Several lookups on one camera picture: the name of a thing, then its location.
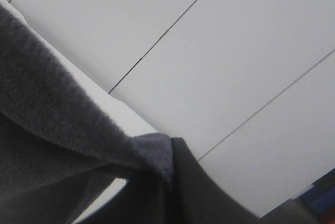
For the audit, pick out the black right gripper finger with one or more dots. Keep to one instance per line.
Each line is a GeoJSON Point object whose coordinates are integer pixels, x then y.
{"type": "Point", "coordinates": [196, 198]}

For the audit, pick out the dark navy towel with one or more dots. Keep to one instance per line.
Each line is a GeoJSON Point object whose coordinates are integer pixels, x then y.
{"type": "Point", "coordinates": [59, 150]}

